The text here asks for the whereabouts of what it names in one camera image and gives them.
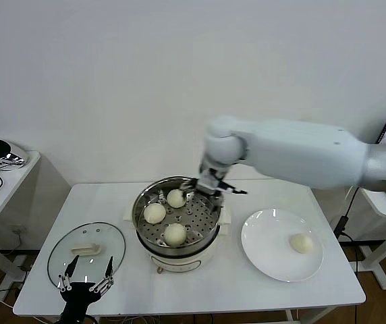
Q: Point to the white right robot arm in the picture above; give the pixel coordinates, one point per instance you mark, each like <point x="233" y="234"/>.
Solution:
<point x="297" y="148"/>

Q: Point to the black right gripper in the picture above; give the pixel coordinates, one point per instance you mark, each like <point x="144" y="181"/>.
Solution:
<point x="211" y="180"/>

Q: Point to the white side table with laptop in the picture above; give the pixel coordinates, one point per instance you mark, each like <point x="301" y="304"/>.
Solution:
<point x="378" y="202"/>

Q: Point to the white electric cooking pot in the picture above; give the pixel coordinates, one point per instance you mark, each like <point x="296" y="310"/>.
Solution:
<point x="176" y="265"/>

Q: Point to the white steamed baozi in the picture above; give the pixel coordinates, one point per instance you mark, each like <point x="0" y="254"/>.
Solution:
<point x="176" y="199"/>
<point x="301" y="243"/>
<point x="154" y="213"/>
<point x="175" y="234"/>

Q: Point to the white round plate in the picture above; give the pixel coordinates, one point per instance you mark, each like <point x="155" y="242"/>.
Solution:
<point x="267" y="243"/>

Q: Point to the stainless steel steamer basket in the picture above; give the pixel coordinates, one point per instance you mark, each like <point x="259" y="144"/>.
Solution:
<point x="196" y="219"/>

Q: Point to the white side table with device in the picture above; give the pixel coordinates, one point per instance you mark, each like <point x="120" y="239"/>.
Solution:
<point x="14" y="189"/>

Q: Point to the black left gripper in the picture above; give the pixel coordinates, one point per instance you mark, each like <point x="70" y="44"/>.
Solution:
<point x="78" y="297"/>

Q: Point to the round glass pot lid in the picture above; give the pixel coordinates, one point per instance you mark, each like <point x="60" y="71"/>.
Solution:
<point x="105" y="236"/>

